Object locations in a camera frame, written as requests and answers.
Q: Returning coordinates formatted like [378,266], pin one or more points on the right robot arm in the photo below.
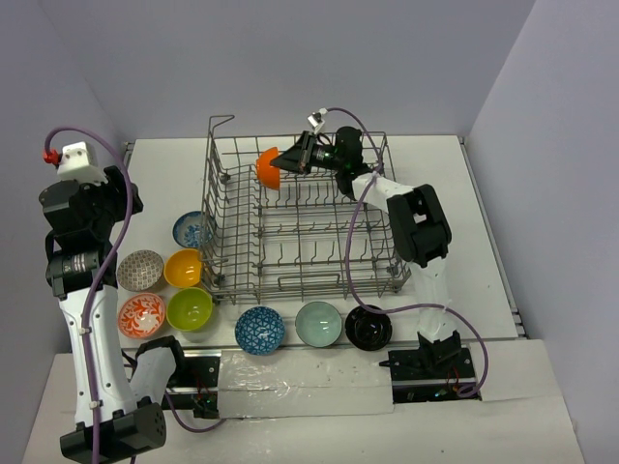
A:
[419,228]

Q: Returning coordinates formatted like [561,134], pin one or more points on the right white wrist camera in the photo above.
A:
[316,120]

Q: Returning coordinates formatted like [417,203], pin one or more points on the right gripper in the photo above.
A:
[300,157]

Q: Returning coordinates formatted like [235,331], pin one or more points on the orange white patterned bowl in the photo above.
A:
[141,316]

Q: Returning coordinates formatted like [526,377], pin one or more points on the light teal bowl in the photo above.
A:
[318,324]

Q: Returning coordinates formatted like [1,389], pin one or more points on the yellow-orange bowl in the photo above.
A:
[183,268]

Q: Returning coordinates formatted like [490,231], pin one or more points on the grey wire dish rack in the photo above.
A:
[302,241]

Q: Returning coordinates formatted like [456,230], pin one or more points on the orange bowl white inside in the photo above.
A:
[268,175]

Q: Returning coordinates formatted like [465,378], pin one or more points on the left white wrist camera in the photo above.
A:
[76,162]

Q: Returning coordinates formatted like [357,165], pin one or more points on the grey patterned bowl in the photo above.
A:
[140,270]

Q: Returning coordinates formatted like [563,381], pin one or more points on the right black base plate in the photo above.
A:
[412,383]

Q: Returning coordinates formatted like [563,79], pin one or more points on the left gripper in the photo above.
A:
[125,191]

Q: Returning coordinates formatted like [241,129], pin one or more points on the blue triangle pattern bowl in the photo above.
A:
[260,331]

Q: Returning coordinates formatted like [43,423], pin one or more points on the lime green bowl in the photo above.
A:
[189,309]

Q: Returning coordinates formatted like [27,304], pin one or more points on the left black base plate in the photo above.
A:
[193,377]

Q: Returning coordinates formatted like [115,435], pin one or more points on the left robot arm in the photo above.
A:
[118,412]

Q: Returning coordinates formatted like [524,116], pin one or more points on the black glossy bowl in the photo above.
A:
[366,330]

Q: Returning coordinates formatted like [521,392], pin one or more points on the blue floral bowl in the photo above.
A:
[191,229]

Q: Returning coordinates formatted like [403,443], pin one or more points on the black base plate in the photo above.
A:
[412,383]
[193,377]

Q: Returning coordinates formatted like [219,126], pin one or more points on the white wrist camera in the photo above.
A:
[316,120]
[76,162]

